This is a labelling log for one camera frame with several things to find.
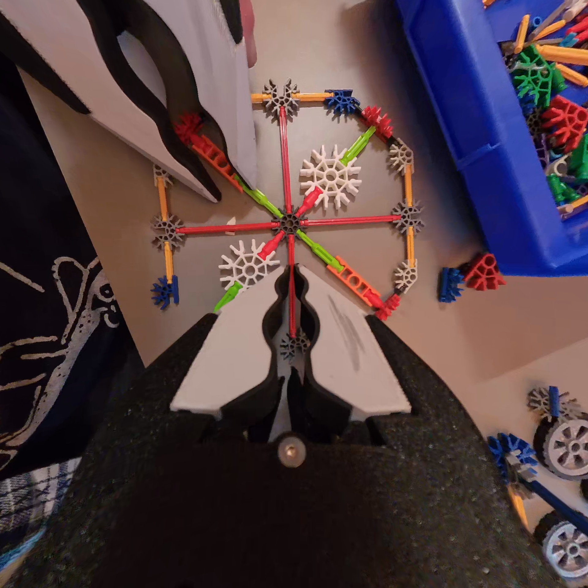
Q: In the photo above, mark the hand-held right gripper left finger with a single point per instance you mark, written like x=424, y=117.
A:
x=229, y=363

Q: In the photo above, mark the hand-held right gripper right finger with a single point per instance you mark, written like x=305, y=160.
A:
x=353, y=367

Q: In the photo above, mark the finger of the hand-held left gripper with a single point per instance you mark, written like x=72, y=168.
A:
x=220, y=82
x=59, y=50

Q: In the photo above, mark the grey toy connector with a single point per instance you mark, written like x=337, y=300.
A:
x=294, y=347

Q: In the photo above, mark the red toy rod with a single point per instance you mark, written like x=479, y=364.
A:
x=292, y=294

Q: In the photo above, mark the colourful toy wheel model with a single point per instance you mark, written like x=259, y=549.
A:
x=330, y=177

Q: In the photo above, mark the blue plastic bin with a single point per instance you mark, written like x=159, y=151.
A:
x=459, y=115

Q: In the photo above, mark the pile of colourful toy pieces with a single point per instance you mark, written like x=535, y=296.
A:
x=551, y=105

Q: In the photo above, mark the person's left hand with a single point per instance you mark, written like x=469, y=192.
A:
x=251, y=32

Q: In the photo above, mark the blue toy connector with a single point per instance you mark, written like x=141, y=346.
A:
x=450, y=285

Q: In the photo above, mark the small white tag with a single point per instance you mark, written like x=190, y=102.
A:
x=231, y=226

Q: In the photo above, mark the red toy connector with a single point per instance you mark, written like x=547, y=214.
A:
x=484, y=273

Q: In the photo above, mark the black printed t-shirt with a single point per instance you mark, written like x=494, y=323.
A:
x=46, y=275

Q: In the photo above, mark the plaid flannel shirt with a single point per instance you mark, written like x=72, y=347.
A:
x=27, y=500

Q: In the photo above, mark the toy frame model with wheels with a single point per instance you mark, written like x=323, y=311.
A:
x=567, y=445

